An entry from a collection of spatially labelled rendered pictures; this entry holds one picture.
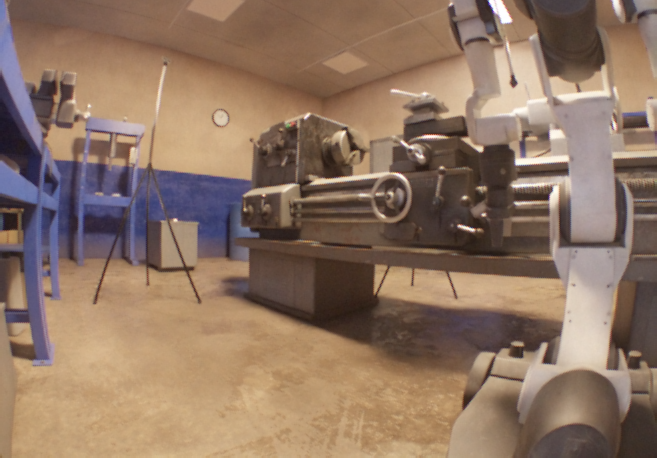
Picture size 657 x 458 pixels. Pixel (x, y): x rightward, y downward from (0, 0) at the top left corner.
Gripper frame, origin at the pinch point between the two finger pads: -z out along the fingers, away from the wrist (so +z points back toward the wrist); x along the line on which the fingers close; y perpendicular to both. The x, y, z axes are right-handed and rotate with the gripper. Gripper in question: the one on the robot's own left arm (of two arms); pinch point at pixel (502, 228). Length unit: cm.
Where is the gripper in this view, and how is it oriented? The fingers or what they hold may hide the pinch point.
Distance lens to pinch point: 77.6
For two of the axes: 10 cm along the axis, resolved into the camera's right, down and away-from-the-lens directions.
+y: -7.2, 0.2, 7.0
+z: -1.2, -9.9, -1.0
